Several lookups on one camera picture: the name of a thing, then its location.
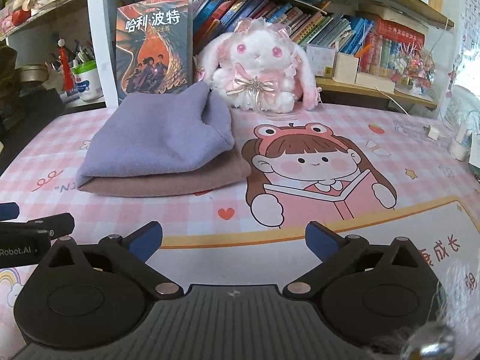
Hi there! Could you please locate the pink cartoon wall sticker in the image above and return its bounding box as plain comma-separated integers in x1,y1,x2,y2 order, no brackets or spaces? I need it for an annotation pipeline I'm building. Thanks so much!
446,64,460,100

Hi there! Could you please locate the white pink plush bunny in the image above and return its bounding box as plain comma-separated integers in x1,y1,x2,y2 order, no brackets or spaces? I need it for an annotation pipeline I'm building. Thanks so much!
195,18,323,112

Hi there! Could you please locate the round gold tin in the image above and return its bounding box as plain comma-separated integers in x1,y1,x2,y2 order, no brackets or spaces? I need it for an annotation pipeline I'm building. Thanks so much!
17,64,49,82

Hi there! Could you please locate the pink artificial flower bouquet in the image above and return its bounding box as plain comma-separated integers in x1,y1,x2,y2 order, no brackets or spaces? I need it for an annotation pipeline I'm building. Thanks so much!
394,45,437,96

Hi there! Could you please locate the white square pen box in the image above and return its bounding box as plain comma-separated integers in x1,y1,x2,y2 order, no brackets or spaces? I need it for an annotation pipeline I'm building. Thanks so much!
334,52,359,84

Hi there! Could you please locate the white charging cable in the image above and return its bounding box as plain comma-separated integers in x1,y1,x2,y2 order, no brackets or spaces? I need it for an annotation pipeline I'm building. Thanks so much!
375,88,456,139

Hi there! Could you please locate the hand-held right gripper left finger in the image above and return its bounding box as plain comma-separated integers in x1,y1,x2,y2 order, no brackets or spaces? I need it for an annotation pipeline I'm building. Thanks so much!
35,221,184,301

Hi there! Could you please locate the flat white box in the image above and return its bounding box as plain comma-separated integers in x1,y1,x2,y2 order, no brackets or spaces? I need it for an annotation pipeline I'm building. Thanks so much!
354,71,396,94

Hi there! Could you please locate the dark brown jacket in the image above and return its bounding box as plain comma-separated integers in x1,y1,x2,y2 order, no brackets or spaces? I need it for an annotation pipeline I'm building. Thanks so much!
0,43,64,139

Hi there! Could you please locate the white jar with green lid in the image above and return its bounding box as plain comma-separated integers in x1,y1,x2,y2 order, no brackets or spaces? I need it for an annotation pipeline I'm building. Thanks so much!
72,60,104,102

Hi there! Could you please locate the purple and brown sweater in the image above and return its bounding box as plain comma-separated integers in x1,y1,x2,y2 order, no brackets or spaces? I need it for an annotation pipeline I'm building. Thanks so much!
75,82,252,197

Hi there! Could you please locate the row of colourful books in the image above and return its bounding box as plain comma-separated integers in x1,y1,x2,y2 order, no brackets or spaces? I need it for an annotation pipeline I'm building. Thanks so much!
189,0,426,76

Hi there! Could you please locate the bunch of pens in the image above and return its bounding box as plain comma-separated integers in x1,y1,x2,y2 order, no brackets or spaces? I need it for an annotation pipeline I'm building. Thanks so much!
45,39,96,72

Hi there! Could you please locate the white wooden bookshelf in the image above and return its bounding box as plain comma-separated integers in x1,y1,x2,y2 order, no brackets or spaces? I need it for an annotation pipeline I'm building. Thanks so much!
0,0,456,111

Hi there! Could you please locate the alphabet wall chart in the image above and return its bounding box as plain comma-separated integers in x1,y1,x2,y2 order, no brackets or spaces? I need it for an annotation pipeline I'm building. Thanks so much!
459,0,480,98

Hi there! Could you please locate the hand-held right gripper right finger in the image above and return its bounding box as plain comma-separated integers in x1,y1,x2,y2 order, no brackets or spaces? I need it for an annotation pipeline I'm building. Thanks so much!
282,220,434,301

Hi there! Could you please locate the red tassel ornament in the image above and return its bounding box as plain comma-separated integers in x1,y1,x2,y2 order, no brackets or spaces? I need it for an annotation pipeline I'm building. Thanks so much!
56,37,78,92

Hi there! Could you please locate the fantasy novel with dragon cover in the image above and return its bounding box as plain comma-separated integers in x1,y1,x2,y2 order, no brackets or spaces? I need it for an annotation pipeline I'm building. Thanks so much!
115,0,194,106

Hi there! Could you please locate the pink checked cartoon desk mat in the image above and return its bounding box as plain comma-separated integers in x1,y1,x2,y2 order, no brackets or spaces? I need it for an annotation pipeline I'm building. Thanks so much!
0,103,480,360

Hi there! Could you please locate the white memo pad box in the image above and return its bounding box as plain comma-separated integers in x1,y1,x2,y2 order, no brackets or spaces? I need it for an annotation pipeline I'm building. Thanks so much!
305,43,337,79

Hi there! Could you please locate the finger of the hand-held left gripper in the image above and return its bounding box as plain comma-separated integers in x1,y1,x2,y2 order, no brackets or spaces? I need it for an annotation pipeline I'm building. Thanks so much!
0,202,20,221
0,212,76,241

